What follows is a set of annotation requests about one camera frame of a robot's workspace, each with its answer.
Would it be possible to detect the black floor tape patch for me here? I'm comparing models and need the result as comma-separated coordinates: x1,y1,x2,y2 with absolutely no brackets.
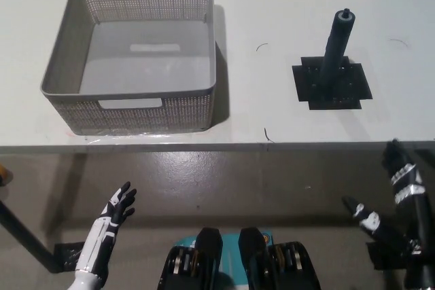
366,240,422,270
54,241,86,270

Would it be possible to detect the grey perforated plastic basket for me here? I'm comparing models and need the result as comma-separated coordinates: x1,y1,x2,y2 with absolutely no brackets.
39,0,218,137

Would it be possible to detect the dark electric screwdriver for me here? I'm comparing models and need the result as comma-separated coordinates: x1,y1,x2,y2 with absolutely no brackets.
314,7,356,101

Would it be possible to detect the clear plastic tape strip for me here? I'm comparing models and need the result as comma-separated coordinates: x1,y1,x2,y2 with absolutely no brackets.
67,129,205,143

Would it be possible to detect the black tape patch on table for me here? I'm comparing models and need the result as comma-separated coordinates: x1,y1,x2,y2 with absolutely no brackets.
291,55,374,111

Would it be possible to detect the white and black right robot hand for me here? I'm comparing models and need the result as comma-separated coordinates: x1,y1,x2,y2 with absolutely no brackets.
341,139,435,290

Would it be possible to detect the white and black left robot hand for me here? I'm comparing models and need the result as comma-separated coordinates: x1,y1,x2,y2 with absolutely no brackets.
73,181,138,280

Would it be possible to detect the orange object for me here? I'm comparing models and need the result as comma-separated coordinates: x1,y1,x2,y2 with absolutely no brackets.
0,164,14,187

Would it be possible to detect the black table leg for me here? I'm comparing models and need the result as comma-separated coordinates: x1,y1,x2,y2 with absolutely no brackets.
0,198,65,274

